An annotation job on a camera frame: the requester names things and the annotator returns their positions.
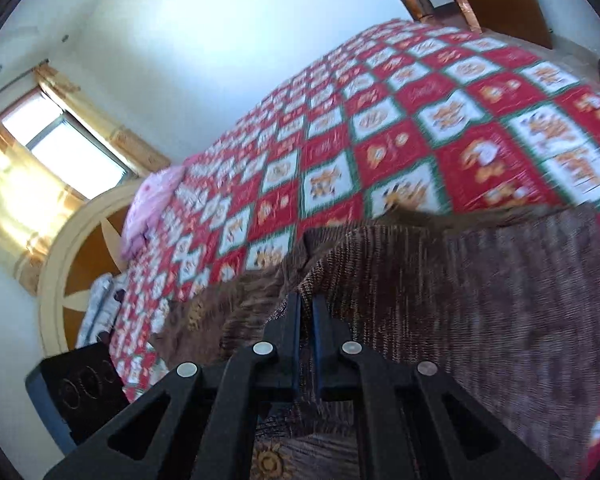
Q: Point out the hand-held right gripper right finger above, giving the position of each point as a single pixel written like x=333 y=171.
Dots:
x=318 y=345

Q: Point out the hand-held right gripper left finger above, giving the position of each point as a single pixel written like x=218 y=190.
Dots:
x=292 y=345

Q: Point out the brown knit sweater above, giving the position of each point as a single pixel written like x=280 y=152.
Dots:
x=470 y=300

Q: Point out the white patterned cloth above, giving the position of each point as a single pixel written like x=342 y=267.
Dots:
x=97 y=310

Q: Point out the cream and brown headboard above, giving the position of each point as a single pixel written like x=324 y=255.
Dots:
x=55 y=270

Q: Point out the pink pillow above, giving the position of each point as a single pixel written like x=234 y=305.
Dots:
x=150 y=205

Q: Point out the red checkered printed bedspread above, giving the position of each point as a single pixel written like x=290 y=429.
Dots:
x=405 y=125

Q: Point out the window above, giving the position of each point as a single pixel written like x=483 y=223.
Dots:
x=65 y=135

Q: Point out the wooden door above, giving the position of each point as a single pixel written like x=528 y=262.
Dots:
x=500 y=0

